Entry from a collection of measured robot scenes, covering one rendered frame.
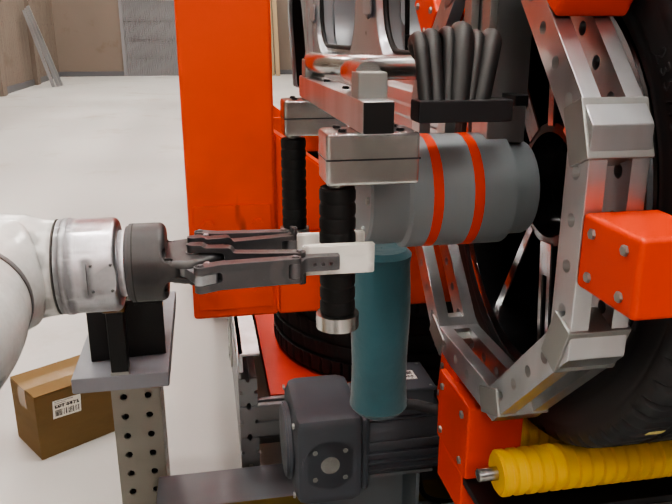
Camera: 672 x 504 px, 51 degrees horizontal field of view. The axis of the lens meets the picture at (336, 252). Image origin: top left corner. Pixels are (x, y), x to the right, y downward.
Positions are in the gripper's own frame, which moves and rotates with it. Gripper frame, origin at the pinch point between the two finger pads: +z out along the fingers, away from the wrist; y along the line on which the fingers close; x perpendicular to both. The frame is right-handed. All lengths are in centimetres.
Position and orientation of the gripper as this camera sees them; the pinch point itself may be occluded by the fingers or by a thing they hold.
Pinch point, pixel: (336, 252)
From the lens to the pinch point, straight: 70.4
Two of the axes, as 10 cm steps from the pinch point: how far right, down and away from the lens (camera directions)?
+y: 1.8, 2.9, -9.4
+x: 0.0, -9.6, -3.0
